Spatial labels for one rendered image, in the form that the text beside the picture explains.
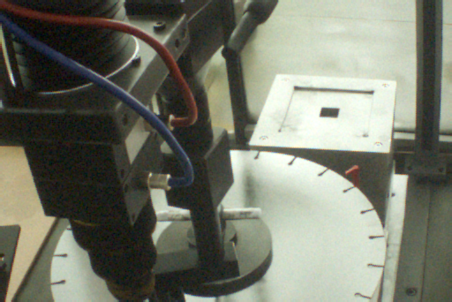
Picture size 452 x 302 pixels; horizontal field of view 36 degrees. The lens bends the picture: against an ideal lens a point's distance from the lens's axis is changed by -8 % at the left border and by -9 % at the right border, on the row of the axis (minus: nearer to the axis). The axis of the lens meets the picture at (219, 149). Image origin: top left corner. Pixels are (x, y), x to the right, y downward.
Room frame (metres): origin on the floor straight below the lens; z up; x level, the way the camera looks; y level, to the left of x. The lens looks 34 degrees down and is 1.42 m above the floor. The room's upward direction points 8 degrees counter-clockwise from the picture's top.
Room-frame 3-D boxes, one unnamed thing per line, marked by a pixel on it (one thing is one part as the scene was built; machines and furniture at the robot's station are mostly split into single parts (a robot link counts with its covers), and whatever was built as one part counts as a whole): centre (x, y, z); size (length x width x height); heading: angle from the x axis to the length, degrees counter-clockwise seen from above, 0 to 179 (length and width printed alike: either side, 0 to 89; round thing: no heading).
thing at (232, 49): (0.47, -0.02, 1.21); 0.08 x 0.06 x 0.03; 160
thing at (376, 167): (0.82, -0.15, 0.82); 0.18 x 0.18 x 0.15; 70
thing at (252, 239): (0.52, 0.02, 0.96); 0.11 x 0.11 x 0.03
